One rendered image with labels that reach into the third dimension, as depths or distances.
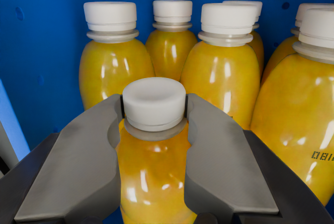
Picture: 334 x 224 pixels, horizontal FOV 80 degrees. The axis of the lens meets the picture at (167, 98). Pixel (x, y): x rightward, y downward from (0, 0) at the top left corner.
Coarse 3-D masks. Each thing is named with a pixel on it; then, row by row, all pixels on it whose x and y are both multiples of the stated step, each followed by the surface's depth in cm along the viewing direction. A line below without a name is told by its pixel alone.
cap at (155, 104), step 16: (144, 80) 13; (160, 80) 13; (128, 96) 11; (144, 96) 12; (160, 96) 12; (176, 96) 11; (128, 112) 12; (144, 112) 11; (160, 112) 11; (176, 112) 11; (144, 128) 12; (160, 128) 11
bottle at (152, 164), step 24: (120, 144) 13; (144, 144) 12; (168, 144) 12; (120, 168) 13; (144, 168) 12; (168, 168) 12; (144, 192) 12; (168, 192) 12; (144, 216) 13; (168, 216) 13; (192, 216) 15
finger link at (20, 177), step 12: (48, 144) 8; (36, 156) 7; (12, 168) 7; (24, 168) 7; (36, 168) 7; (0, 180) 6; (12, 180) 6; (24, 180) 7; (0, 192) 6; (12, 192) 6; (24, 192) 6; (0, 204) 6; (12, 204) 6; (0, 216) 5; (12, 216) 5
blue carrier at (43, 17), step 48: (0, 0) 10; (48, 0) 14; (96, 0) 18; (144, 0) 22; (192, 0) 24; (288, 0) 21; (0, 48) 10; (48, 48) 15; (0, 96) 10; (48, 96) 15
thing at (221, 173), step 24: (192, 96) 12; (192, 120) 10; (216, 120) 10; (192, 144) 10; (216, 144) 8; (240, 144) 8; (192, 168) 7; (216, 168) 7; (240, 168) 7; (192, 192) 7; (216, 192) 6; (240, 192) 6; (264, 192) 6; (216, 216) 6
